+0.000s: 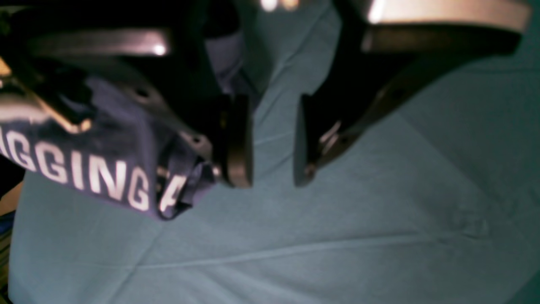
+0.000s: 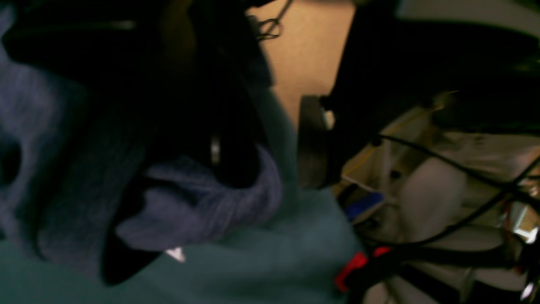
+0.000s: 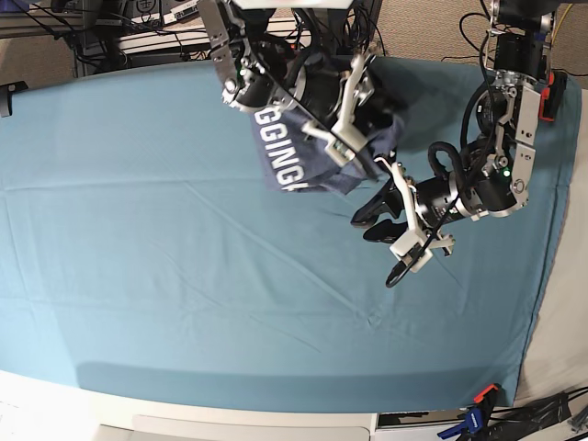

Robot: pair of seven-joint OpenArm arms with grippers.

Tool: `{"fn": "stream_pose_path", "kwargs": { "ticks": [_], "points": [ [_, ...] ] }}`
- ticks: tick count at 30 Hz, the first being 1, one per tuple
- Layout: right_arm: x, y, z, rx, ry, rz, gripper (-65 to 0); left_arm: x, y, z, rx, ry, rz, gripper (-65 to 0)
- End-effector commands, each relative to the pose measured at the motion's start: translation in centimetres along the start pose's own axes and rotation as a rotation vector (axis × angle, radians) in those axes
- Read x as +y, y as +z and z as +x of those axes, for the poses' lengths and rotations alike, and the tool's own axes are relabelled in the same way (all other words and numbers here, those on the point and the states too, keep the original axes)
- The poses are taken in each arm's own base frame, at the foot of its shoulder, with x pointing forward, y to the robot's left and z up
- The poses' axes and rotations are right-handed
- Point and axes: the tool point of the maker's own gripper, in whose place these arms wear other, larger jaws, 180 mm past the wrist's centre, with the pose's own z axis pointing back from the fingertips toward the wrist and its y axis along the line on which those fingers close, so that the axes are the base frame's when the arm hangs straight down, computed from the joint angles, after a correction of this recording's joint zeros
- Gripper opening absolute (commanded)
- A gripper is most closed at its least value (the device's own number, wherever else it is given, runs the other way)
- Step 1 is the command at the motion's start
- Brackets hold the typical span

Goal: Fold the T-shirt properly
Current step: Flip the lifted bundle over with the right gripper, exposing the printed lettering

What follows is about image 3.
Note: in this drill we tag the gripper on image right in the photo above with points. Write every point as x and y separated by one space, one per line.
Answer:
402 204

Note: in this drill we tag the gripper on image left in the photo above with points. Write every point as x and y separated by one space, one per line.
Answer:
333 93

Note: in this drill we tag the blue-grey heathered T-shirt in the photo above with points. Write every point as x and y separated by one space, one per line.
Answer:
302 150

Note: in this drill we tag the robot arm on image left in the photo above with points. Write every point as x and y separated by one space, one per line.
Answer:
257 53

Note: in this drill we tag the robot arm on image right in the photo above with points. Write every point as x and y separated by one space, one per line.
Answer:
489 172

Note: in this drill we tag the orange black clamp top right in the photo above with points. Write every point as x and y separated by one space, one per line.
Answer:
552 96

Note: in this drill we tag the white drawer unit front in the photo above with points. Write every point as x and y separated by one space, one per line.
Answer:
364 427

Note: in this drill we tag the orange blue clamp bottom right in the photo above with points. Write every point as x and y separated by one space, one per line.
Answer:
474 424

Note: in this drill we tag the black bag bottom right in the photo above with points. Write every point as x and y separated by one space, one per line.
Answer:
518 423

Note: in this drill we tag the teal table cloth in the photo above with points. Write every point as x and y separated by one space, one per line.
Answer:
143 254

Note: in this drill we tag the white power strip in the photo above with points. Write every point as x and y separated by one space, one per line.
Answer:
151 41

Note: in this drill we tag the black clamp left edge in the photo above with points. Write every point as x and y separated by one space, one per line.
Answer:
6 96

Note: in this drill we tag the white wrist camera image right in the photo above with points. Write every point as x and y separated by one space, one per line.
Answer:
408 245

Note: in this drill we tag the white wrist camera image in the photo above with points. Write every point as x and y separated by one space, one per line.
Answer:
342 153
408 245

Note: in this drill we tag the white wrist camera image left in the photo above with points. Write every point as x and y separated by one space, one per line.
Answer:
342 153

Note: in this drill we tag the black camera cable image right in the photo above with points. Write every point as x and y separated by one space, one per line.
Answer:
478 141

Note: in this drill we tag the white overhead mount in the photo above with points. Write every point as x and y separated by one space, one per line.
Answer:
320 4

